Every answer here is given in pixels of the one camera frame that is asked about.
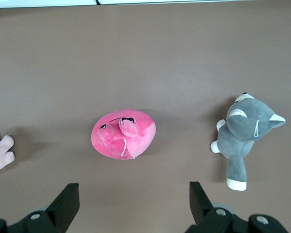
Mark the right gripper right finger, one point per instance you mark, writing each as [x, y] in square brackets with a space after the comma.
[201, 208]

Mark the brown table cover sheet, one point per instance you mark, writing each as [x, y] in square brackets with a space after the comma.
[145, 60]

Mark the pale pink white plush dog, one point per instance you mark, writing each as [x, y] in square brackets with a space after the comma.
[0, 155]

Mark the grey white plush cat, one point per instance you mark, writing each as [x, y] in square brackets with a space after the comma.
[242, 126]

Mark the bright pink plush toy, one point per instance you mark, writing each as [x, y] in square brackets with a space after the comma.
[140, 131]

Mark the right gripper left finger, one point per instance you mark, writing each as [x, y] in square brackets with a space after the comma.
[60, 208]

